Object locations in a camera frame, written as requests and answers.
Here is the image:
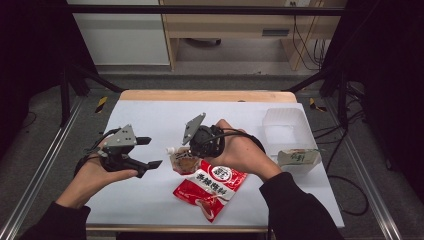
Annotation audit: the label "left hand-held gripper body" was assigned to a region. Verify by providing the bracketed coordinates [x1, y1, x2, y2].
[98, 123, 139, 174]

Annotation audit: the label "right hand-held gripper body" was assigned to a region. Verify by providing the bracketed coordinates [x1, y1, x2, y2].
[182, 112, 226, 160]

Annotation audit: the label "orange spout pouch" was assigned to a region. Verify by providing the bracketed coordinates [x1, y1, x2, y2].
[165, 146, 203, 176]

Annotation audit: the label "red seasoning packet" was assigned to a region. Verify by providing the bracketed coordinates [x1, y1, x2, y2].
[172, 159, 248, 224]

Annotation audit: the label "clear plastic container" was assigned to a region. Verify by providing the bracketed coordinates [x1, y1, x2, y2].
[261, 107, 323, 176]

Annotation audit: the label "green and gold food packet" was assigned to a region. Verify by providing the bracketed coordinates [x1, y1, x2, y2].
[277, 148, 323, 168]

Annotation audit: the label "person's right hand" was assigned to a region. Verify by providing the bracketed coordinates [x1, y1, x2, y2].
[204, 118, 283, 183]

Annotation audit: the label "person's left hand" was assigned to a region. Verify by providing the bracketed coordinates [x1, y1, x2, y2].
[55, 154, 139, 210]

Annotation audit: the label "white table sheet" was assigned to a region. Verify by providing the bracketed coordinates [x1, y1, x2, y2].
[85, 99, 345, 229]

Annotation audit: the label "yellow and black tape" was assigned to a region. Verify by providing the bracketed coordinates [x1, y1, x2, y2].
[94, 95, 109, 114]
[308, 97, 328, 113]

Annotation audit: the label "white cabinet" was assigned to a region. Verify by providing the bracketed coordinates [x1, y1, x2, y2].
[67, 0, 171, 66]

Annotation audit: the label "wooden desk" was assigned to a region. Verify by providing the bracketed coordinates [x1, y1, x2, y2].
[159, 0, 348, 72]

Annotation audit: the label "black curtain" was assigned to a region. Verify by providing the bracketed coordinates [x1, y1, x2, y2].
[0, 0, 99, 158]
[321, 0, 424, 204]

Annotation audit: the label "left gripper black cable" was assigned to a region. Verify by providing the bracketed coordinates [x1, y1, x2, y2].
[73, 127, 122, 176]

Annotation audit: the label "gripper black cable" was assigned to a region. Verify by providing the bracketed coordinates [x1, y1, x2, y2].
[73, 127, 122, 176]
[199, 128, 267, 155]

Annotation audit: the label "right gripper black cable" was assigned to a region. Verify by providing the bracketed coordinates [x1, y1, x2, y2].
[199, 128, 267, 155]

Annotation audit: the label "black frame stand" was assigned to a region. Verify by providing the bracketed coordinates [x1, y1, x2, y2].
[59, 61, 125, 128]
[283, 64, 350, 131]

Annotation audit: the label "aluminium rail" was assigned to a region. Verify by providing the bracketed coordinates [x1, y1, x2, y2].
[0, 96, 84, 240]
[324, 98, 404, 240]

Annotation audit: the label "black horizontal frame bar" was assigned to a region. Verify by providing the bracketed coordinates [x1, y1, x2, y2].
[66, 4, 346, 17]

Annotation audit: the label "hanging black cables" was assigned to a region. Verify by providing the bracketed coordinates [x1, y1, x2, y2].
[289, 1, 329, 72]

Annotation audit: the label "black floor cable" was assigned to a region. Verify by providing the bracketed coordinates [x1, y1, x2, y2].
[313, 109, 370, 217]

